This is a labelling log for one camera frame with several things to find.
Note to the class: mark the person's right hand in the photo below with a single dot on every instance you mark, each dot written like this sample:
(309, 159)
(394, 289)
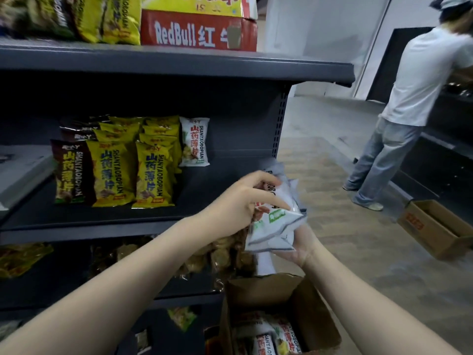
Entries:
(305, 249)

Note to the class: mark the person's right forearm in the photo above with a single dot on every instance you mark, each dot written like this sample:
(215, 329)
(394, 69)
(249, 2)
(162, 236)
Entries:
(369, 314)

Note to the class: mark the brown snack packet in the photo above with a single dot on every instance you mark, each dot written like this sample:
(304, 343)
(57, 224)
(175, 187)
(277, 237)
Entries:
(70, 173)
(79, 127)
(88, 119)
(51, 18)
(79, 136)
(18, 18)

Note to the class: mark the dark grey metal shelf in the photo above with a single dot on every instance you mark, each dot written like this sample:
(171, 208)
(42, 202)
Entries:
(221, 66)

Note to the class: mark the orange wrapped snacks on shelf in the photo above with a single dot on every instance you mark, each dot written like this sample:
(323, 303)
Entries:
(22, 258)

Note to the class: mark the red carton with white lettering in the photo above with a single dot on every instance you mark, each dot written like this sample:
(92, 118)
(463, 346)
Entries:
(192, 33)

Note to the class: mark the yellow-green flat packet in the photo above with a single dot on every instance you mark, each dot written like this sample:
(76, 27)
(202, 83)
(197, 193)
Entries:
(183, 317)

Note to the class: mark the white printed flat box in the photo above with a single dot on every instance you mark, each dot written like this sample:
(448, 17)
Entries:
(22, 173)

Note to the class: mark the pile of wrapped pastries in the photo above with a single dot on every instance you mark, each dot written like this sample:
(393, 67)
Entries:
(214, 255)

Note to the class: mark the person's left hand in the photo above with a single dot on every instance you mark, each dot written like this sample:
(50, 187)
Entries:
(233, 210)

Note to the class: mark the small white-brown packet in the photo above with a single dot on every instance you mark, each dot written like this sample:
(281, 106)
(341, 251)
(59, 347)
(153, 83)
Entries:
(143, 341)

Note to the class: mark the brown cardboard box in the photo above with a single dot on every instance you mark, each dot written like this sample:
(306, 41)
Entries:
(314, 314)

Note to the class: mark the person's left forearm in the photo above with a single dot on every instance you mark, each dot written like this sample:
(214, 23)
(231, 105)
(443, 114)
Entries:
(103, 292)

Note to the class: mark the tan carton with red print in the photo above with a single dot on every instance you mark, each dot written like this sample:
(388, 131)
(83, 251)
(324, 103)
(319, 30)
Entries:
(432, 229)

